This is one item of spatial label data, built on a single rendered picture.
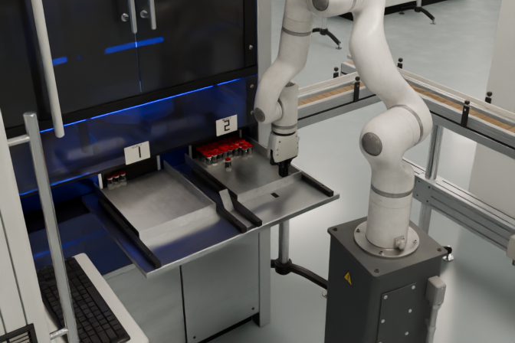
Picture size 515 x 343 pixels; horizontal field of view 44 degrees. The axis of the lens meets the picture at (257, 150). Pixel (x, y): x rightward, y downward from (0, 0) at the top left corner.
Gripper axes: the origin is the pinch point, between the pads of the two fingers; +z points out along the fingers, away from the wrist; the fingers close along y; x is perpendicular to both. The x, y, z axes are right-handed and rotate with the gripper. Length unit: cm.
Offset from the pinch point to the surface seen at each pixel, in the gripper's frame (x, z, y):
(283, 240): -39, 65, -30
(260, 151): -20.9, 3.7, -5.6
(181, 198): -10.9, 4.2, 33.1
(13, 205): 31, -38, 91
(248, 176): -9.7, 4.2, 7.5
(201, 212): 2.4, 2.1, 33.4
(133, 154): -23.4, -9.6, 42.3
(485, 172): -18, 58, -143
